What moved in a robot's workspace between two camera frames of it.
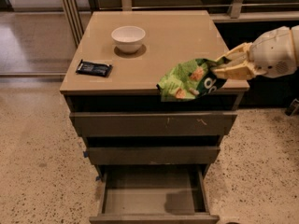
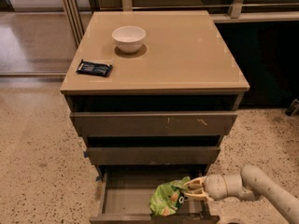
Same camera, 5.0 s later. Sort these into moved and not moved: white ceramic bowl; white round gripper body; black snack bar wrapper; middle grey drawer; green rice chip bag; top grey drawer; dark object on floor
Moved: green rice chip bag; white round gripper body
Not moved: dark object on floor; white ceramic bowl; black snack bar wrapper; top grey drawer; middle grey drawer
